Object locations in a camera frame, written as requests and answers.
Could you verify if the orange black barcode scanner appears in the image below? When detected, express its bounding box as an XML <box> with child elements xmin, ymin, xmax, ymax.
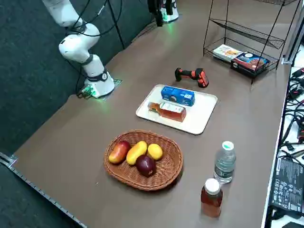
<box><xmin>174</xmin><ymin>67</ymin><xmax>210</xmax><ymax>89</ymax></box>

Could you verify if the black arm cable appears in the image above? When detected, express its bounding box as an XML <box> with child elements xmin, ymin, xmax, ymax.
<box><xmin>66</xmin><ymin>0</ymin><xmax>123</xmax><ymax>38</ymax></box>

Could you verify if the green terminal block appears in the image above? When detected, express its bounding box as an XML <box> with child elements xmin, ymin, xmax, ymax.
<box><xmin>77</xmin><ymin>85</ymin><xmax>95</xmax><ymax>98</ymax></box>

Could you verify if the brown wicker basket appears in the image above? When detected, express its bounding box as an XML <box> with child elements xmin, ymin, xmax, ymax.
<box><xmin>103</xmin><ymin>129</ymin><xmax>184</xmax><ymax>191</ymax></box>

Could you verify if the red connector plug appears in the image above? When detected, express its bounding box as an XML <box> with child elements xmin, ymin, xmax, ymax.
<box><xmin>291</xmin><ymin>67</ymin><xmax>304</xmax><ymax>79</ymax></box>

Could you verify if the white snack box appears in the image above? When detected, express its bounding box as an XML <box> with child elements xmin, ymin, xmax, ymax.
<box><xmin>212</xmin><ymin>44</ymin><xmax>243</xmax><ymax>63</ymax></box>

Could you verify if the black wire rack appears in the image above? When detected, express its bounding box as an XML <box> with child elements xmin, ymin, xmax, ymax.
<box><xmin>203</xmin><ymin>0</ymin><xmax>301</xmax><ymax>85</ymax></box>

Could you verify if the aluminium frame post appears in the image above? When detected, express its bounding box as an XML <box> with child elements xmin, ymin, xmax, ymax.
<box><xmin>282</xmin><ymin>0</ymin><xmax>304</xmax><ymax>65</ymax></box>

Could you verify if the clear water bottle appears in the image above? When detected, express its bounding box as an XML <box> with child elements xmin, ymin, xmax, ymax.
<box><xmin>213</xmin><ymin>141</ymin><xmax>237</xmax><ymax>184</ymax></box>

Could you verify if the white-capped amber tea bottle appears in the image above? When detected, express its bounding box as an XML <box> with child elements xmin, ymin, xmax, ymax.
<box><xmin>200</xmin><ymin>178</ymin><xmax>224</xmax><ymax>218</ymax></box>

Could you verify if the silver table edge rail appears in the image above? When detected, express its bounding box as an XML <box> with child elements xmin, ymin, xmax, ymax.
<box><xmin>0</xmin><ymin>152</ymin><xmax>87</xmax><ymax>228</ymax></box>

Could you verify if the long yellow mango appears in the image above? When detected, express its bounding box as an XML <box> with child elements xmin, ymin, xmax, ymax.
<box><xmin>125</xmin><ymin>141</ymin><xmax>148</xmax><ymax>166</ymax></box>

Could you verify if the white rectangular tray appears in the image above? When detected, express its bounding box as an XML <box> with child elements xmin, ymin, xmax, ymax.
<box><xmin>135</xmin><ymin>84</ymin><xmax>219</xmax><ymax>135</ymax></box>

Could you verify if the dark red apple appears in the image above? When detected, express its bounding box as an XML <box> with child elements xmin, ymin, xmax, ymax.
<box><xmin>135</xmin><ymin>154</ymin><xmax>157</xmax><ymax>178</ymax></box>

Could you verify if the square amber tea bottle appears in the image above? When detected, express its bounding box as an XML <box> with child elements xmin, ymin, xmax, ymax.
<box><xmin>147</xmin><ymin>101</ymin><xmax>187</xmax><ymax>123</ymax></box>

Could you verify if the small round yellow mango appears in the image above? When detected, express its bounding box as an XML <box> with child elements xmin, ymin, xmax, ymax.
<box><xmin>147</xmin><ymin>143</ymin><xmax>164</xmax><ymax>160</ymax></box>

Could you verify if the black labelled device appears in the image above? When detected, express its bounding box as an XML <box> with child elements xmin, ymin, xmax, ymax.
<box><xmin>270</xmin><ymin>156</ymin><xmax>304</xmax><ymax>214</ymax></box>

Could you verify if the straight black cable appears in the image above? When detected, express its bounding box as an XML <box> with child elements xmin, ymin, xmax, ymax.
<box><xmin>106</xmin><ymin>0</ymin><xmax>126</xmax><ymax>50</ymax></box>

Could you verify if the dark blue cookie box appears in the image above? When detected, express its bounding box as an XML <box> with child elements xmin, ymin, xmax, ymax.
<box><xmin>230</xmin><ymin>51</ymin><xmax>271</xmax><ymax>78</ymax></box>

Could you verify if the blue Oreo cookie box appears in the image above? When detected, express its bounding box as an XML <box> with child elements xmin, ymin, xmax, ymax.
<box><xmin>161</xmin><ymin>85</ymin><xmax>196</xmax><ymax>107</ymax></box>

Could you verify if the red yellow mango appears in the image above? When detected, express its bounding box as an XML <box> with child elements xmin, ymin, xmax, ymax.
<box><xmin>108</xmin><ymin>140</ymin><xmax>131</xmax><ymax>164</ymax></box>

